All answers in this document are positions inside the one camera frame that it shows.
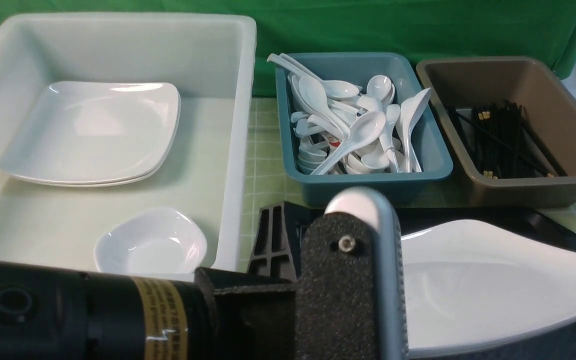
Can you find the brown plastic chopstick bin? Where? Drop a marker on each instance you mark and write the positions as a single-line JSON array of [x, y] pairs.
[[550, 110]]

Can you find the white spoon front of bin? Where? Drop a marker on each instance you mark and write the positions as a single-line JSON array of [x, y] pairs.
[[362, 132]]

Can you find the black robot arm with label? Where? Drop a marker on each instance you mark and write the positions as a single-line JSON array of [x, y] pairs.
[[63, 314]]

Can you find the large white rice plate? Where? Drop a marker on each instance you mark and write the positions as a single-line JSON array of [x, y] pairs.
[[472, 286]]

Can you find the white spoon of bin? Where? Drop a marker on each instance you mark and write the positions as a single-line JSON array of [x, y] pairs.
[[335, 89], [362, 132]]

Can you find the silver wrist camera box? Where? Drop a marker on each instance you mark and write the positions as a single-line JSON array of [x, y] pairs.
[[374, 209]]

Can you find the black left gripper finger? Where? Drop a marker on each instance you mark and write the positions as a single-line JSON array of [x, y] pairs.
[[276, 251]]

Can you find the white square plate in tub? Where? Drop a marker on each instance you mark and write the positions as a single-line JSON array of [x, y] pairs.
[[94, 132]]

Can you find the large white plastic tub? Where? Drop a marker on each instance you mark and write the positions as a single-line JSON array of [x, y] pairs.
[[210, 59]]

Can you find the small white bowl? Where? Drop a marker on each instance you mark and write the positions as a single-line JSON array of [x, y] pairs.
[[160, 241]]

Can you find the white spoon top of bin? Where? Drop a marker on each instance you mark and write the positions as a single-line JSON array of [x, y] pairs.
[[335, 89]]

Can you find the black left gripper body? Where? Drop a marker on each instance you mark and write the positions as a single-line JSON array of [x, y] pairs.
[[328, 313]]

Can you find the white ceramic soup spoon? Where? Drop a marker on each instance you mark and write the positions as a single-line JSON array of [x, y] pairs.
[[411, 111]]

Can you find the black serving tray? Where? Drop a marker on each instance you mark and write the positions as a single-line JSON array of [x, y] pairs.
[[557, 345]]

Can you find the green checkered tablecloth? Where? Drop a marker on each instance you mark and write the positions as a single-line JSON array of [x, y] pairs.
[[267, 183]]

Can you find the lower white square plate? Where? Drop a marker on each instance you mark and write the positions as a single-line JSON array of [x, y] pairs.
[[90, 185]]

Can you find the black chopsticks pile in bin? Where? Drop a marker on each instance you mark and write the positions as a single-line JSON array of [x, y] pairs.
[[502, 144]]

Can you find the green backdrop cloth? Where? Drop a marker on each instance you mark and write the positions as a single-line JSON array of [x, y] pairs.
[[416, 29]]

